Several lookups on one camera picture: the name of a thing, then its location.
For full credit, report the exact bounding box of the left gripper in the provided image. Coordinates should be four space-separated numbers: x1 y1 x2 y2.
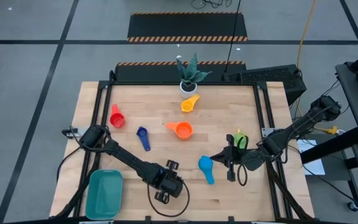
149 159 180 205

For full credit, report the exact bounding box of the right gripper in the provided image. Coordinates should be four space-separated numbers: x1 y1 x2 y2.
210 133 246 183

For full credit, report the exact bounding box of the light blue measuring cup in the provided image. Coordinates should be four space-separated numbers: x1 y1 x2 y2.
198 155 216 185

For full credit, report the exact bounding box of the green measuring cup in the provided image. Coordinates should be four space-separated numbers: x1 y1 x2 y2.
233 129 250 150

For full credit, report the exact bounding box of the large orange measuring cup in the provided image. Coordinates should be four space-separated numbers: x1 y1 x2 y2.
165 121 195 140

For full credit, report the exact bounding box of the small dark blue measuring cup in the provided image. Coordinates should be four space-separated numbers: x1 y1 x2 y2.
136 126 152 152

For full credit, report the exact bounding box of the yellow measuring cup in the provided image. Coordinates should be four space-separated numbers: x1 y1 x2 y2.
180 93 201 113

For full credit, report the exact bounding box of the red measuring cup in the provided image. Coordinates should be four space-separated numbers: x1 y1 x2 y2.
109 103 126 129

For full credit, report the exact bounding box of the teal plastic basket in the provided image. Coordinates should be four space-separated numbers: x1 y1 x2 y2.
85 169 124 221

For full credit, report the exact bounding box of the snake plant in white pot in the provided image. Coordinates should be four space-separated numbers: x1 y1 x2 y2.
175 52 213 100

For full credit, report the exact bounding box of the white paper sheet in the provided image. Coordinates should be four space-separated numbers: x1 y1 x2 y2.
296 139 326 176

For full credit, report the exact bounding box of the yellow power plug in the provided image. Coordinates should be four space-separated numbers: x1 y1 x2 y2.
314 125 339 136

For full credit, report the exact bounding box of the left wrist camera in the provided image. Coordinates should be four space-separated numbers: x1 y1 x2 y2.
165 174 185 199

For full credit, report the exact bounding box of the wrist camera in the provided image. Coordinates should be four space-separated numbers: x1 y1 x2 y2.
242 150 264 172
165 174 185 199

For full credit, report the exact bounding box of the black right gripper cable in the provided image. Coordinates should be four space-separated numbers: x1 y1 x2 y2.
236 163 249 187

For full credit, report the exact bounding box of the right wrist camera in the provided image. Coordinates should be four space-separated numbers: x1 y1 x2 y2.
242 150 264 172

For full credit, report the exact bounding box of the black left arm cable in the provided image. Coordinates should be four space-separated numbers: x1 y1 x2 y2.
147 182 191 218

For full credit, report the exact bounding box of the black metal table frame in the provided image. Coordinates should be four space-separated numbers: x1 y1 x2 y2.
51 79 315 224

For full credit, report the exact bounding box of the black arm base cable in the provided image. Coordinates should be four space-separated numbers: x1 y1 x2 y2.
56 145 85 184

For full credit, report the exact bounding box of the black hazard-striped cable ramp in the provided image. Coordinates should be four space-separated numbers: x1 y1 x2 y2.
126 11 249 43
114 61 247 82

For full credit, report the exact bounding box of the black hanging cable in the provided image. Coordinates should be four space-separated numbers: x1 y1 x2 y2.
224 0 242 73

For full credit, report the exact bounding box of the yellow extension cable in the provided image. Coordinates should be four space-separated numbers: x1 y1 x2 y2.
294 0 318 118

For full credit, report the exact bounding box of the black cable coil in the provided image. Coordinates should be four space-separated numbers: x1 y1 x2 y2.
190 0 233 9

